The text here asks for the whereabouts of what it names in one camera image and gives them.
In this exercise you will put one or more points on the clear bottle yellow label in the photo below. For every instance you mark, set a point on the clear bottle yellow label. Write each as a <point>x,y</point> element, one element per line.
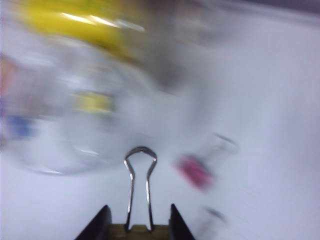
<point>70,22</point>

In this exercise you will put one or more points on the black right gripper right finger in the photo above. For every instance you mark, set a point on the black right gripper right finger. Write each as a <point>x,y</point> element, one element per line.
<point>178,227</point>

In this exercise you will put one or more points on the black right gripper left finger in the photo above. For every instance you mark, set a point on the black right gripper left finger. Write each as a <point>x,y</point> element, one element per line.
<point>98,227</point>

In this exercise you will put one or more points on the clear plastic jar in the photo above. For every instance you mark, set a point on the clear plastic jar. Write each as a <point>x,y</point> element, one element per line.
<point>75,140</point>

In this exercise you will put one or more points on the white raised desk board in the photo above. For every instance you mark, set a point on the white raised desk board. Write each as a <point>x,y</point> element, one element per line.
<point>250,125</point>

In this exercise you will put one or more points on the pink binder clip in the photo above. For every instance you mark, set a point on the pink binder clip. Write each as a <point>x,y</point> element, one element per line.
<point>195,172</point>

